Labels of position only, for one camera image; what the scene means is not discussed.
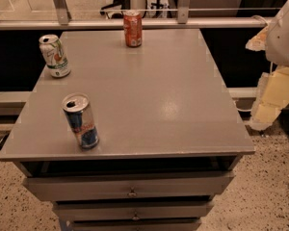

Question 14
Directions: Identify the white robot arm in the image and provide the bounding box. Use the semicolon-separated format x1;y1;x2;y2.
246;0;289;131

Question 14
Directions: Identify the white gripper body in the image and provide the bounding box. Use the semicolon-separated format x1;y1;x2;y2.
266;0;289;66

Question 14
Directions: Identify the metal window railing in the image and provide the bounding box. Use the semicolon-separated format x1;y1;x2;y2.
0;0;280;31

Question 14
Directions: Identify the blue silver energy drink can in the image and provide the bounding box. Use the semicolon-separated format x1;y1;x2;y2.
62;92;98;149

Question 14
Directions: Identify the white green soda can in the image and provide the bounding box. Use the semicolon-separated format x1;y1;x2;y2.
39;35;71;78

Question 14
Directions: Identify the black office chair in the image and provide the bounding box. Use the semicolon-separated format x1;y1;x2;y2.
99;0;126;16

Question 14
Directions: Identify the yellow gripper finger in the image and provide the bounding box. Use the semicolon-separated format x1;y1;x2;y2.
246;26;268;51
249;65;289;131

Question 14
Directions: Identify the orange coke can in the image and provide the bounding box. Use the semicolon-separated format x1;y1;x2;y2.
123;10;143;47

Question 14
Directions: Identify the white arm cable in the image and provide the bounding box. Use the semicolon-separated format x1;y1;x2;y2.
251;14;270;26

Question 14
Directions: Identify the grey drawer cabinet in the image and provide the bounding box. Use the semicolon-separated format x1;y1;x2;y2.
0;29;253;231

